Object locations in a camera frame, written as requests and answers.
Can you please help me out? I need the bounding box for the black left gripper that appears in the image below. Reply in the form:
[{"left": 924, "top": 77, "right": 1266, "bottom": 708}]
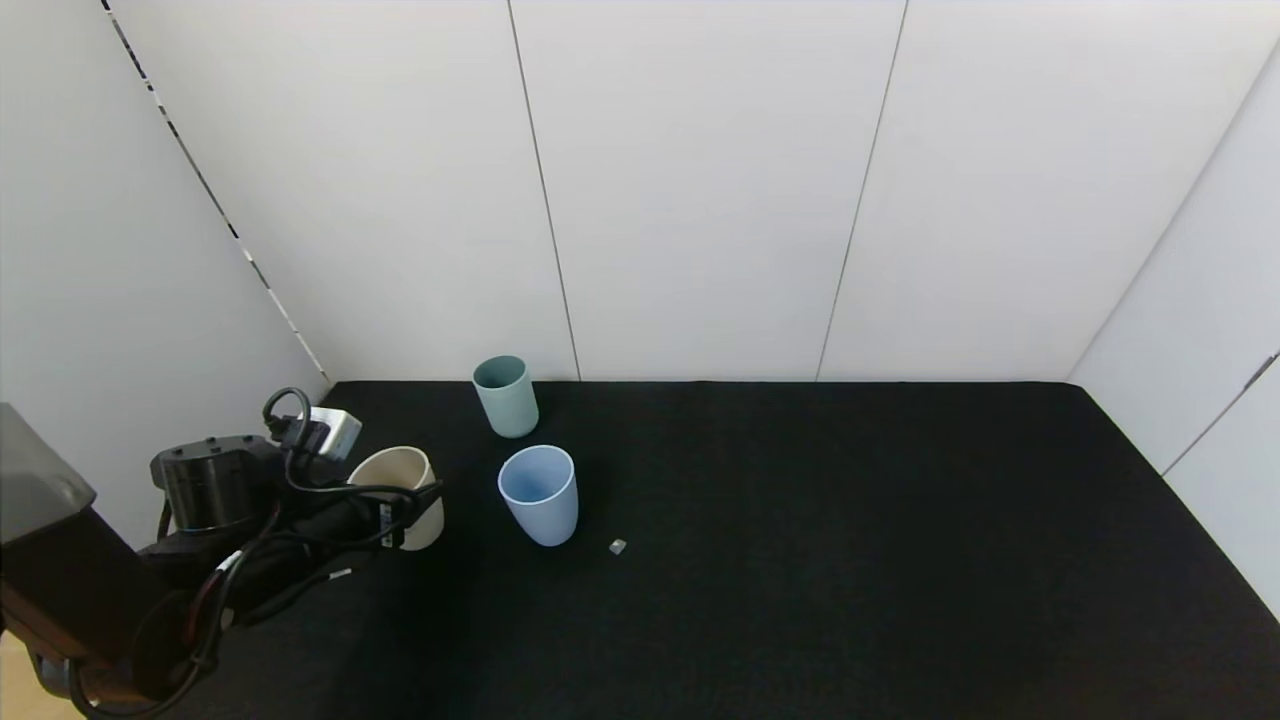
[{"left": 323, "top": 479, "right": 444, "bottom": 550}]

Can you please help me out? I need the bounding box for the beige plastic cup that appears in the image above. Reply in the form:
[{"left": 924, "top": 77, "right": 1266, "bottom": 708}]
[{"left": 347, "top": 446, "right": 445, "bottom": 552}]

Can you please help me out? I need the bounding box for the blue plastic cup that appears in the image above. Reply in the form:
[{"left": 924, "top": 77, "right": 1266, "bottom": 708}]
[{"left": 498, "top": 445, "right": 579, "bottom": 548}]

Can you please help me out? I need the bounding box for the green plastic cup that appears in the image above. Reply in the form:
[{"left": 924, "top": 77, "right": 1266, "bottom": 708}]
[{"left": 473, "top": 355, "right": 540, "bottom": 439}]

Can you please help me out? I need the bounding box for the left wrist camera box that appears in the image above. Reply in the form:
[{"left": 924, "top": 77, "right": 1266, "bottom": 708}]
[{"left": 300, "top": 406, "right": 363, "bottom": 457}]

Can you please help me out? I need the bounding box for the black camera cable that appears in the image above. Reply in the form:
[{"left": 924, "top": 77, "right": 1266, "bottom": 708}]
[{"left": 262, "top": 387, "right": 443, "bottom": 501}]

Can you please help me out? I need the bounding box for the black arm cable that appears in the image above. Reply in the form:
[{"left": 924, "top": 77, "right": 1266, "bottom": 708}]
[{"left": 30, "top": 540, "right": 291, "bottom": 719}]

